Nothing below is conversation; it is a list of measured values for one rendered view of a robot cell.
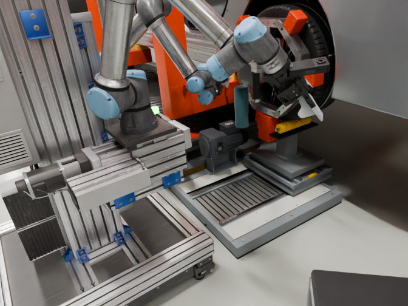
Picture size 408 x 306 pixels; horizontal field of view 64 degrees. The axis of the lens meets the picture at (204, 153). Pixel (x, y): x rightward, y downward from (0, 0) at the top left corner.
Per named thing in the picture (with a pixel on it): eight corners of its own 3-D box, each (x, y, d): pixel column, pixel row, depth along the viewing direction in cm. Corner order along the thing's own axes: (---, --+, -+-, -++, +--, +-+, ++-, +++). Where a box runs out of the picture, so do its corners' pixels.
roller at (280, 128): (314, 123, 204) (314, 114, 202) (278, 136, 191) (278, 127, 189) (306, 120, 209) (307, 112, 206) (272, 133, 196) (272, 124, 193)
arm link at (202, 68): (207, 67, 150) (209, 90, 155) (214, 62, 160) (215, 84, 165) (191, 68, 153) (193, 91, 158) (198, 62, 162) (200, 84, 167)
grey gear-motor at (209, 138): (259, 163, 246) (259, 119, 229) (212, 181, 227) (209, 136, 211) (244, 154, 260) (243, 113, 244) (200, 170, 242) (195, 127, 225)
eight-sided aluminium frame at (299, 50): (305, 123, 181) (312, 19, 156) (297, 126, 178) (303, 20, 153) (245, 101, 223) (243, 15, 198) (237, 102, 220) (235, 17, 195)
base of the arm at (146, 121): (129, 138, 122) (124, 113, 118) (115, 127, 134) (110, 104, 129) (164, 127, 129) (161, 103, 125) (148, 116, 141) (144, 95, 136)
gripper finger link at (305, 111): (308, 129, 97) (291, 102, 97) (326, 118, 94) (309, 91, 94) (306, 130, 95) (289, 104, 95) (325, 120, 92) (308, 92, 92)
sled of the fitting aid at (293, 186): (331, 178, 219) (333, 166, 215) (292, 197, 204) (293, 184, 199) (280, 152, 258) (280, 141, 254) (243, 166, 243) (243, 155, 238)
